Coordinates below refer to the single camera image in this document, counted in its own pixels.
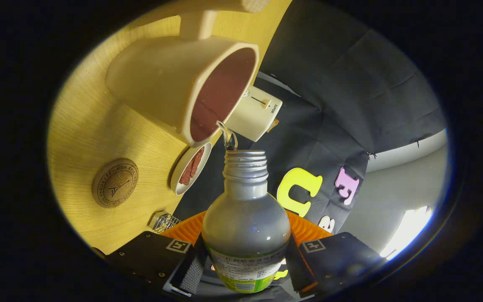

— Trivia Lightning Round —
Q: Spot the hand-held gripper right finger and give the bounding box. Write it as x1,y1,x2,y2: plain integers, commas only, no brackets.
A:
286,211,387,296

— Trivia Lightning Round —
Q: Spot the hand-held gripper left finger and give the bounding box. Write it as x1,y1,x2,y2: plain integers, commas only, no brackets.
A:
93,210,208,297

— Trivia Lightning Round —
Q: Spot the silver bottle with green label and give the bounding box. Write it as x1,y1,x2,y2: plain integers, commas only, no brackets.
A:
202,149,291,293

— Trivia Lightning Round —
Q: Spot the round cork coaster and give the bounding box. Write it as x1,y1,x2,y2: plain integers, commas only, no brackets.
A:
91,158,139,208

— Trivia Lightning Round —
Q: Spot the clear juice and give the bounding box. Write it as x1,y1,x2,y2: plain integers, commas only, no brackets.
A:
216,121,239,151

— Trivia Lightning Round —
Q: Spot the beige cup with wooden handle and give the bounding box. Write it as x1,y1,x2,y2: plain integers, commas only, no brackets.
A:
106,0,271,147

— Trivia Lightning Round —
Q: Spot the small white plate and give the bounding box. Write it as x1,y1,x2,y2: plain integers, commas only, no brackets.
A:
169,142,213,196

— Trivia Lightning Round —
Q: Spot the reddish brown jerky piece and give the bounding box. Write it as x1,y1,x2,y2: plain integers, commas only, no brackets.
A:
179,161,199,186
189,146,205,169

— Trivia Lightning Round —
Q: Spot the ceiling light panel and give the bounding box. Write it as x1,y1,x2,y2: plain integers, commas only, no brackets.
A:
379,206,434,260

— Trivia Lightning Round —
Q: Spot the white toaster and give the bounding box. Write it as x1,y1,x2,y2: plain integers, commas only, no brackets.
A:
225,86,283,142

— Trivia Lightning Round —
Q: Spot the wooden table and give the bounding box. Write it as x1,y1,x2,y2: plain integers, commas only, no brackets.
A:
48,0,292,254

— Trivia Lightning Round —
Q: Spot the black backdrop cloth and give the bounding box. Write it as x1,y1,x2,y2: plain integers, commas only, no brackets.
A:
174,0,447,302

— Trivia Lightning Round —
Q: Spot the small metal wire basket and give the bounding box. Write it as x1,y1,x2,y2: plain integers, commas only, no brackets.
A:
147,211,182,234

